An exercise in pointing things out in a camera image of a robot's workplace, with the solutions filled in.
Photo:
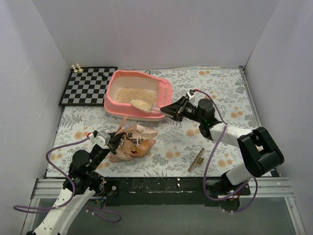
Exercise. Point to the beige litter in box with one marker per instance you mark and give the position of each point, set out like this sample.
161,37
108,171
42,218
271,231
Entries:
125,95

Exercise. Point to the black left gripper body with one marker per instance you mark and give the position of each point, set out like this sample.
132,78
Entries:
111,144

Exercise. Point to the black white chessboard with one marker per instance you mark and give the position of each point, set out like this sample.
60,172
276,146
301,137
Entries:
86,88

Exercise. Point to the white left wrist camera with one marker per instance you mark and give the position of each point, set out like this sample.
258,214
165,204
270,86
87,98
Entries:
100,138

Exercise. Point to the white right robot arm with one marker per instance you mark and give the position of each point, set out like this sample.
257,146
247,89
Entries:
259,151

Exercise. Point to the brown bag sealing clip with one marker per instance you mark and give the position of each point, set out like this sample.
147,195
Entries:
197,161

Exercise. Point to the clear plastic litter scoop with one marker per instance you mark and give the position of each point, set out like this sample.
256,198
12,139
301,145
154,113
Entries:
144,106

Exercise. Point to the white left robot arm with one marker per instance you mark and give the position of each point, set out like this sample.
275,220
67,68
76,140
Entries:
83,183

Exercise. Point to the pink cat litter box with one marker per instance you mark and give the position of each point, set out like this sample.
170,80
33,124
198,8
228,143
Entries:
125,86

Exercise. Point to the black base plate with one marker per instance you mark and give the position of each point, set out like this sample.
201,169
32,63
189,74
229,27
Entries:
122,191

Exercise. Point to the orange cat litter bag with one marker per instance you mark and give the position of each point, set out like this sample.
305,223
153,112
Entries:
135,142

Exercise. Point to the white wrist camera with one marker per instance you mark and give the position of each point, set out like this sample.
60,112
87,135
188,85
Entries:
190,96
100,138

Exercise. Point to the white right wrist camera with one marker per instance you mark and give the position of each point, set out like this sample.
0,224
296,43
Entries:
190,96

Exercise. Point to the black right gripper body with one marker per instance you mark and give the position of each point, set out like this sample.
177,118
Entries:
180,109

